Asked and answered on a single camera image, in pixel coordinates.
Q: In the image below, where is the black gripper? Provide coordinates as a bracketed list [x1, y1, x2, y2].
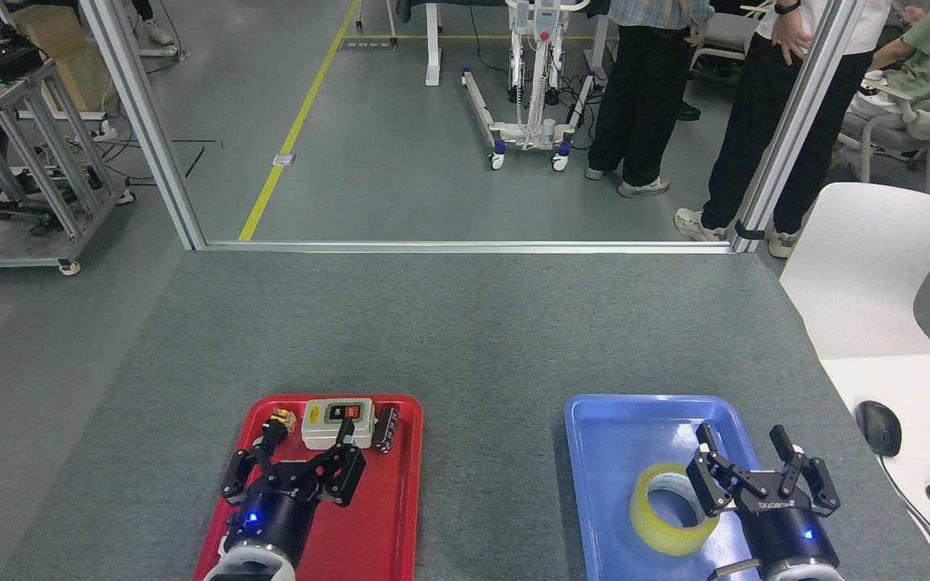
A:
[685, 422, 843, 579]
[219, 417, 368, 567]

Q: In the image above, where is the yellow tape roll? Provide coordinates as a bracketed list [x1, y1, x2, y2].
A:
[629, 462, 720, 557]

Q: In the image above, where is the white push button box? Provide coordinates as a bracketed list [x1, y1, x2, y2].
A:
[301, 399, 375, 450]

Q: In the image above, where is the red plastic tray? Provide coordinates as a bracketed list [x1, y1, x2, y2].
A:
[193, 394, 424, 581]

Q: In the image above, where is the small black terminal block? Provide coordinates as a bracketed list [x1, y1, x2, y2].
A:
[374, 408, 400, 454]

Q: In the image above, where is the black computer mouse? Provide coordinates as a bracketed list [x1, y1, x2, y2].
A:
[855, 400, 903, 458]

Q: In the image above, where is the blue plastic tray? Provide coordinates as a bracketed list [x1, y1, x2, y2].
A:
[564, 394, 806, 581]

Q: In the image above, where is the white plastic chair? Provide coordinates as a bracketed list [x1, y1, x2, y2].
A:
[779, 182, 930, 360]

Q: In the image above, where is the white stand on wheels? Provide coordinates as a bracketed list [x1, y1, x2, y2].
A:
[461, 0, 597, 172]

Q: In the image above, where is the white table leg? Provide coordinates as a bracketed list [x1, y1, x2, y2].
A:
[425, 0, 442, 86]

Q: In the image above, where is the brown cardboard box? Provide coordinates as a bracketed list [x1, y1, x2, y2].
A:
[11, 4, 115, 112]

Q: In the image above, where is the small yellow black switch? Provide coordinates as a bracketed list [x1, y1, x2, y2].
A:
[259, 408, 298, 454]

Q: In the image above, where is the black mouse cable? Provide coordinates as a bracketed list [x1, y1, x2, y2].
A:
[877, 455, 930, 581]

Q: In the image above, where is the silver aluminium rail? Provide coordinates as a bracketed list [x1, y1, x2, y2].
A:
[205, 240, 736, 255]

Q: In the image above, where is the silver aluminium post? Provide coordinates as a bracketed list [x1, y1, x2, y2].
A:
[733, 0, 866, 253]
[79, 0, 207, 251]

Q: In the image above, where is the aluminium frame cart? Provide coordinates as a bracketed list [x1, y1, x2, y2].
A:
[0, 61, 136, 277]

